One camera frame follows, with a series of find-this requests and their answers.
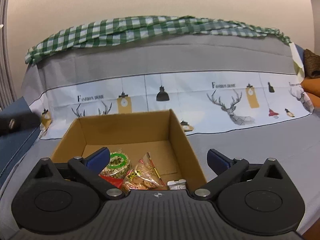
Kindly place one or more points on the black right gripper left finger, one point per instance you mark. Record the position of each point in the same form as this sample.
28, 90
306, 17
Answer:
87, 170

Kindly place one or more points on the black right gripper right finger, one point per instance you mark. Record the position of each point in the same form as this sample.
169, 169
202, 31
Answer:
228, 171

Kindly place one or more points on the silver foil snack pack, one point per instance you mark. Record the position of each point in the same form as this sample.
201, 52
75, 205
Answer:
180, 184

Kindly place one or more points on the blue sofa armrest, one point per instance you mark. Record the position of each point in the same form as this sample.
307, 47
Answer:
14, 146

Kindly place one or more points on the grey curtain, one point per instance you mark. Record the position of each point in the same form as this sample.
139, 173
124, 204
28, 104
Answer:
8, 94

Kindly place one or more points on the round green rice cracker pack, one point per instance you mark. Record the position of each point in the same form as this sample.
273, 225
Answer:
118, 166

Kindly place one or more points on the red flat snack packet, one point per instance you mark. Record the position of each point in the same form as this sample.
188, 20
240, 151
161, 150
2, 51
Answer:
114, 181

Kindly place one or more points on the yellow biscuit snack bag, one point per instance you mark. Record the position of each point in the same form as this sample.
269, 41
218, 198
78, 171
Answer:
144, 176

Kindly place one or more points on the grey deer print sofa cover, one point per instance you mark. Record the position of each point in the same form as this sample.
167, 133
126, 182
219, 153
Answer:
241, 96

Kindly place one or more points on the brown cardboard box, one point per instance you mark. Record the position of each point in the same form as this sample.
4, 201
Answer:
135, 134

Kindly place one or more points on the orange cushion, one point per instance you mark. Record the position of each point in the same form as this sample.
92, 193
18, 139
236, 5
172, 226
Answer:
312, 88

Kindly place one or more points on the green checkered cloth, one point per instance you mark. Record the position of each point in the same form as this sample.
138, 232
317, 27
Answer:
118, 31

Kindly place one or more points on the brown blanket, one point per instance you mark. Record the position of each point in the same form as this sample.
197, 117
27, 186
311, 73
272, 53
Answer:
311, 64

